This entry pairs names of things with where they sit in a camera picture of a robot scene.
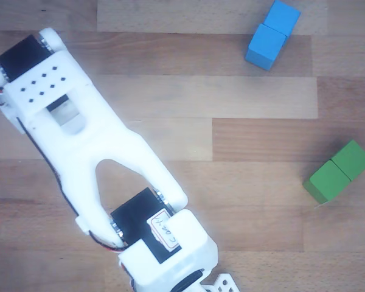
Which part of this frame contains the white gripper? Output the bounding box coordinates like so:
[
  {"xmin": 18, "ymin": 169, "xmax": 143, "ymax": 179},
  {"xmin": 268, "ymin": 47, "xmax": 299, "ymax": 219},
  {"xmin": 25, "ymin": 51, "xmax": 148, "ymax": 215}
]
[{"xmin": 46, "ymin": 94, "xmax": 86, "ymax": 135}]

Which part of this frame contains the long blue block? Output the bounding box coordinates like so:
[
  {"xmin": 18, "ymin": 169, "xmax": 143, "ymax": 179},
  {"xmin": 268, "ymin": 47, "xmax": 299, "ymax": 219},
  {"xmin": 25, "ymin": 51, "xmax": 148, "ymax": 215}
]
[{"xmin": 245, "ymin": 0, "xmax": 302, "ymax": 72}]

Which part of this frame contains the long green block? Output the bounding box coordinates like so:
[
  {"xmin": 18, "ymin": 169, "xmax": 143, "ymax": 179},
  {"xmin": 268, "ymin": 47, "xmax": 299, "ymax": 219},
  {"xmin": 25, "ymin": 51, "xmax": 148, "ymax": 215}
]
[{"xmin": 302, "ymin": 139, "xmax": 365, "ymax": 205}]

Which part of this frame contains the handwritten label sticker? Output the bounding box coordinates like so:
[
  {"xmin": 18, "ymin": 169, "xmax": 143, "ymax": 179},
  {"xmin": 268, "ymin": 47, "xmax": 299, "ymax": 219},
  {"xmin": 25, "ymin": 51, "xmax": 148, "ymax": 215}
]
[{"xmin": 147, "ymin": 209, "xmax": 181, "ymax": 251}]

